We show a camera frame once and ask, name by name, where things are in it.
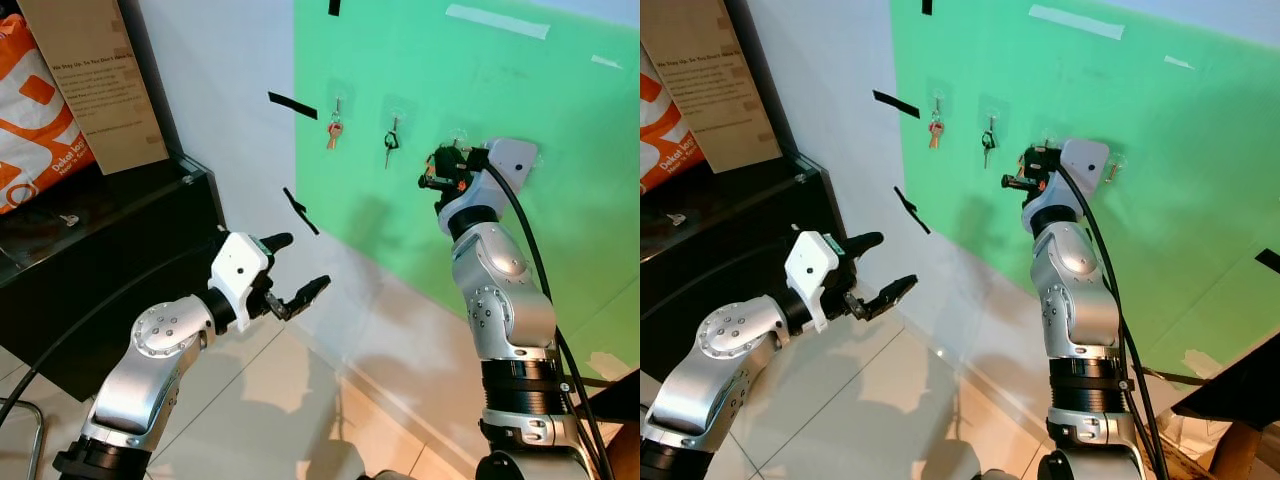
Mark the black cabinet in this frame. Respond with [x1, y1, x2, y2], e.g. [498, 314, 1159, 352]
[0, 154, 227, 403]
[640, 150, 839, 389]

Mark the long white tape strip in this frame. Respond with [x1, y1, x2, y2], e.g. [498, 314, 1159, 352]
[445, 3, 552, 41]
[1027, 4, 1127, 41]

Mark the orange white shopping bag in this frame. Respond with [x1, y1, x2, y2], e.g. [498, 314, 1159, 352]
[640, 48, 707, 197]
[0, 14, 98, 217]

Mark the brown cardboard box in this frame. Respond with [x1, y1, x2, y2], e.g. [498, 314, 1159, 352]
[18, 0, 170, 177]
[640, 0, 784, 174]

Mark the dark table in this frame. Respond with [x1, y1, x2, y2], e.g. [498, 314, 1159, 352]
[1130, 358, 1280, 433]
[572, 366, 641, 480]

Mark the brown cardboard piece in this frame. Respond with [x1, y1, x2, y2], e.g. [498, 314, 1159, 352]
[1172, 414, 1280, 480]

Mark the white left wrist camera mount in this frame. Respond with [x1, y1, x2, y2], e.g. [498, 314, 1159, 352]
[208, 232, 272, 307]
[784, 230, 851, 334]

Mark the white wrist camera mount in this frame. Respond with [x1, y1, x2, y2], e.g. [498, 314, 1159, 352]
[784, 230, 851, 334]
[440, 137, 542, 223]
[1022, 137, 1113, 213]
[208, 232, 272, 307]

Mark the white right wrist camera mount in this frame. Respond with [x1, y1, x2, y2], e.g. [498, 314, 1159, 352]
[440, 137, 542, 223]
[1022, 137, 1113, 213]

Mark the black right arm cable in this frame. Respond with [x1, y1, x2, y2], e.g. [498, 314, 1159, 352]
[486, 160, 615, 480]
[1058, 164, 1171, 480]

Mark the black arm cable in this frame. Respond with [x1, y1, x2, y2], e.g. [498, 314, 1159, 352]
[0, 236, 227, 429]
[486, 160, 615, 480]
[1058, 164, 1171, 480]

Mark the green wall sheet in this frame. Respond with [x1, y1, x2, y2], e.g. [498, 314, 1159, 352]
[292, 0, 641, 379]
[888, 0, 1280, 383]

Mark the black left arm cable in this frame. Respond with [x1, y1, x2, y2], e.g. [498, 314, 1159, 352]
[0, 236, 227, 429]

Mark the grey metal tube frame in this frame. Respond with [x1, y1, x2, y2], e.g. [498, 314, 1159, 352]
[0, 398, 47, 480]

